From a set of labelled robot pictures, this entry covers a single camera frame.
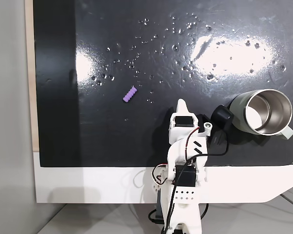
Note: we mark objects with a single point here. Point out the green steel-lined mug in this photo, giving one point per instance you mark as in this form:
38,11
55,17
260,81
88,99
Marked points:
237,114

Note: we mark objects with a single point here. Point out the purple ribbed pen grip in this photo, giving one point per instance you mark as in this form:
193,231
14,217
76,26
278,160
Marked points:
130,94

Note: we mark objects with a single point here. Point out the black glossy mat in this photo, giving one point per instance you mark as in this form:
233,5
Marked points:
112,136

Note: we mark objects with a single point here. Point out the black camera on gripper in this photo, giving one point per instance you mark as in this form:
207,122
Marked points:
222,117

